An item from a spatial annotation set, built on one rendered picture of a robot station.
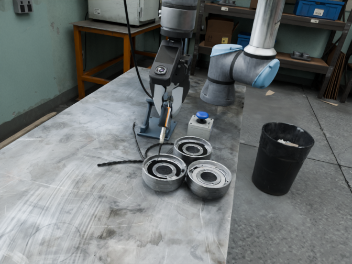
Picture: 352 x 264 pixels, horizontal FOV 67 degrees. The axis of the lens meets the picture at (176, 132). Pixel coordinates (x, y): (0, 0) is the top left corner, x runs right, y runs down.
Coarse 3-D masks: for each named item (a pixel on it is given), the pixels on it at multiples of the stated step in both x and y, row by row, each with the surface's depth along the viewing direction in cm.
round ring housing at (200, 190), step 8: (200, 160) 67; (208, 160) 68; (192, 168) 66; (216, 168) 67; (224, 168) 66; (200, 176) 64; (208, 176) 66; (216, 176) 64; (224, 176) 65; (192, 184) 61; (200, 184) 59; (208, 184) 61; (216, 184) 62; (224, 184) 62; (200, 192) 60; (208, 192) 59; (216, 192) 60; (224, 192) 61
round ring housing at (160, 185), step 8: (144, 160) 65; (152, 160) 67; (176, 160) 68; (144, 168) 62; (152, 168) 64; (160, 168) 66; (168, 168) 66; (184, 168) 65; (144, 176) 62; (152, 176) 60; (160, 176) 62; (168, 176) 62; (184, 176) 63; (152, 184) 60; (160, 184) 60; (168, 184) 60; (176, 184) 61
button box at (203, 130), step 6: (192, 120) 85; (198, 120) 85; (204, 120) 85; (210, 120) 87; (192, 126) 83; (198, 126) 83; (204, 126) 83; (210, 126) 83; (192, 132) 84; (198, 132) 83; (204, 132) 83; (210, 132) 84; (204, 138) 84
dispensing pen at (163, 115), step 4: (168, 100) 67; (172, 100) 67; (168, 104) 67; (164, 108) 66; (168, 108) 66; (164, 112) 66; (160, 116) 66; (164, 116) 65; (160, 120) 65; (164, 120) 65; (160, 124) 65; (164, 124) 65; (164, 128) 67; (164, 132) 67; (160, 136) 67; (164, 136) 67; (160, 140) 67; (160, 144) 67; (160, 148) 67
